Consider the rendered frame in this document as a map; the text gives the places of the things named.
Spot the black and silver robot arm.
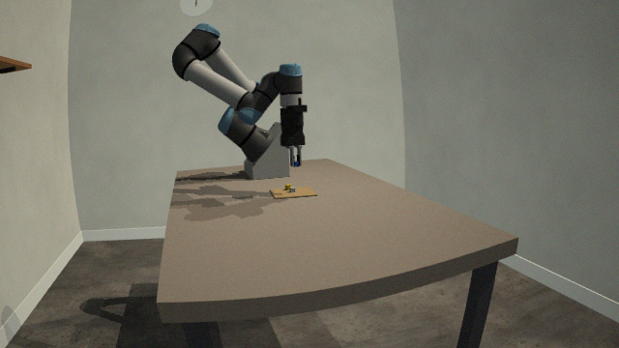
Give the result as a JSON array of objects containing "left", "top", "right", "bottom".
[{"left": 172, "top": 23, "right": 303, "bottom": 162}]

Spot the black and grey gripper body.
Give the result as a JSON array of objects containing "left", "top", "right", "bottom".
[{"left": 280, "top": 94, "right": 308, "bottom": 147}]

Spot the tan square mat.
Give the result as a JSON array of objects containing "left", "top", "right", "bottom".
[{"left": 270, "top": 187, "right": 317, "bottom": 199}]

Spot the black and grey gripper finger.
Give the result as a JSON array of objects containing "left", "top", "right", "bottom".
[
  {"left": 294, "top": 145, "right": 302, "bottom": 166},
  {"left": 286, "top": 146, "right": 295, "bottom": 167}
]

